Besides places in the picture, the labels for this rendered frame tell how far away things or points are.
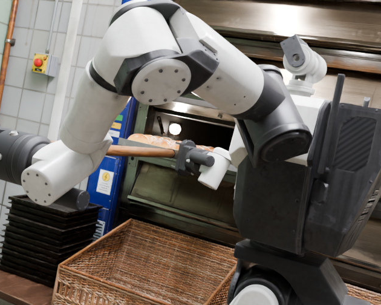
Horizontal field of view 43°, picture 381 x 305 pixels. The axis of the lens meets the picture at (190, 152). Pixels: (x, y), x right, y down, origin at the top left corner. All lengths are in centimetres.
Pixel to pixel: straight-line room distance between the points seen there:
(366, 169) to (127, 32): 50
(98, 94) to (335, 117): 44
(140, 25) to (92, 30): 179
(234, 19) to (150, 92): 150
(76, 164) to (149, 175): 142
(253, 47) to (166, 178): 68
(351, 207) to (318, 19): 120
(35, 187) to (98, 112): 17
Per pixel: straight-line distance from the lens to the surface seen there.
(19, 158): 81
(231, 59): 69
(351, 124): 93
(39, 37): 263
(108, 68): 63
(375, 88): 194
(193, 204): 206
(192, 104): 193
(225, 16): 211
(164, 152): 162
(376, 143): 92
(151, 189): 216
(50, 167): 76
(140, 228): 215
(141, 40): 62
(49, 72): 247
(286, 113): 79
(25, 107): 261
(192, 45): 62
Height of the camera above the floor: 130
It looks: 3 degrees down
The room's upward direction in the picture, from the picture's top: 11 degrees clockwise
